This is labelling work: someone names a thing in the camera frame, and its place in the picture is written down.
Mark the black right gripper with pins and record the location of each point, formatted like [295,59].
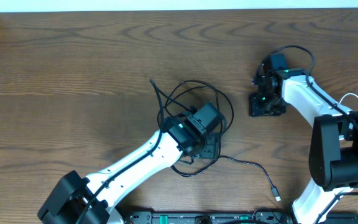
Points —
[256,110]

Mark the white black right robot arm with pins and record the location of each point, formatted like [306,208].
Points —
[333,155]

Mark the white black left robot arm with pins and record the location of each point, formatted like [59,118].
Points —
[93,199]

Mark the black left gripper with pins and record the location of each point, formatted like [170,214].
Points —
[214,149]

